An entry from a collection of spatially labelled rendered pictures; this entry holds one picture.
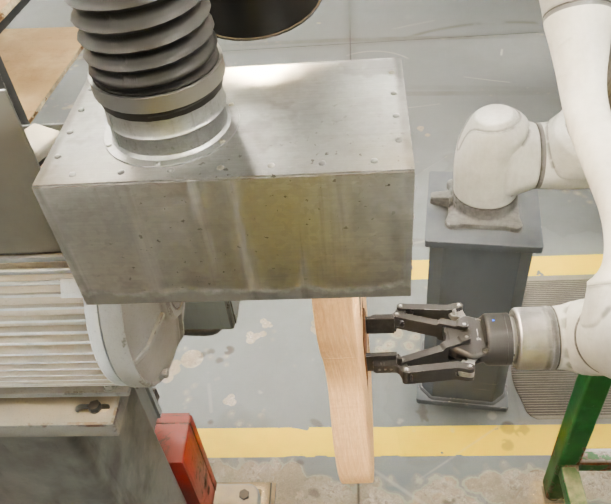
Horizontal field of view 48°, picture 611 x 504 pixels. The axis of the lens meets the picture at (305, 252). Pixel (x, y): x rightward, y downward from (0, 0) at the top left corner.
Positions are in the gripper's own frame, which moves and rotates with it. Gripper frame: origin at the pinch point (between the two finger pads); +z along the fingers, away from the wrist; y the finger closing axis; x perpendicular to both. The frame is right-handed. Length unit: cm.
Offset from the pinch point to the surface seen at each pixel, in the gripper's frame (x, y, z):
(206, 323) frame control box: -9.3, 15.0, 28.2
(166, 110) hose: 50, -24, 14
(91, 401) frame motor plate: 6.1, -15.0, 35.4
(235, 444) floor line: -99, 56, 42
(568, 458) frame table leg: -77, 34, -48
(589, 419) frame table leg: -60, 32, -50
